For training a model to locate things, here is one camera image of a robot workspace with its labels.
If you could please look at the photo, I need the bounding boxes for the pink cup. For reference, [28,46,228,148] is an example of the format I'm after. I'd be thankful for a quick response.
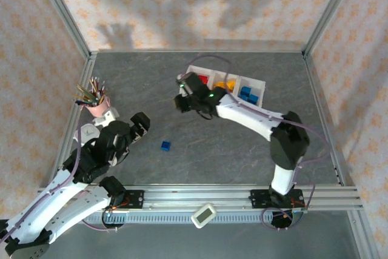
[84,96,112,118]

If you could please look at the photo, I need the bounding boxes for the aluminium frame leg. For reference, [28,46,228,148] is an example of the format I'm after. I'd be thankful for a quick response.
[347,210,381,259]

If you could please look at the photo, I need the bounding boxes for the aluminium frame post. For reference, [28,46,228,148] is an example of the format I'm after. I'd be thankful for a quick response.
[303,0,361,58]
[32,0,93,59]

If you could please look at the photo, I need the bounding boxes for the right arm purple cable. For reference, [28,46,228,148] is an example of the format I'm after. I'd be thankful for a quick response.
[193,55,331,232]

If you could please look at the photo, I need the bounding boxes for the grey slotted cable duct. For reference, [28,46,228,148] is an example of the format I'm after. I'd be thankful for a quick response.
[83,212,293,225]

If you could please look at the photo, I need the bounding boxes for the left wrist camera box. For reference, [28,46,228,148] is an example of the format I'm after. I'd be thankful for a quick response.
[92,108,119,126]

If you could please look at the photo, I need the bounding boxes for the aluminium side rail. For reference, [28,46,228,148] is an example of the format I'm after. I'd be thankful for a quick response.
[48,54,98,187]
[303,54,346,187]

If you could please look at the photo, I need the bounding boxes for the white digital timer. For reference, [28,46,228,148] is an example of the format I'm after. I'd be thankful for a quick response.
[190,203,217,229]

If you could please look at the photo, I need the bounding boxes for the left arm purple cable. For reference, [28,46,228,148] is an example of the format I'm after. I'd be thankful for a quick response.
[0,110,122,241]

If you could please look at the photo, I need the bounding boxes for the coloured pencils bunch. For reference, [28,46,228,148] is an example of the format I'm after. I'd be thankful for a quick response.
[74,76,107,106]

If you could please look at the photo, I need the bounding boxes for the aluminium back rail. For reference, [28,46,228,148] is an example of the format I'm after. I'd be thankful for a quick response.
[90,49,306,54]

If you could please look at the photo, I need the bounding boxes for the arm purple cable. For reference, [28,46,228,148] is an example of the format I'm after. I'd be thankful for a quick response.
[193,55,331,232]
[0,110,122,241]

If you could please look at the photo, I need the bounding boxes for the aluminium front rail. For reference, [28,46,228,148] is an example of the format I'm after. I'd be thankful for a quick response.
[38,184,363,211]

